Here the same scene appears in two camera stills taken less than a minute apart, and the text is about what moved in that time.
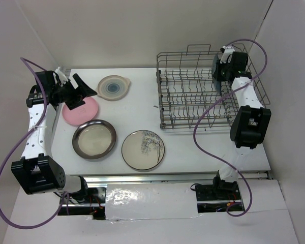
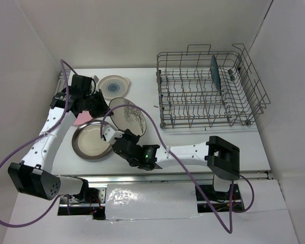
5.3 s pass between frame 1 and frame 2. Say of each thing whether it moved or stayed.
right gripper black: moved
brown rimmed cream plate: stayed
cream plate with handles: stayed
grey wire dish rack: stayed
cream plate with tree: moved
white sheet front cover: stayed
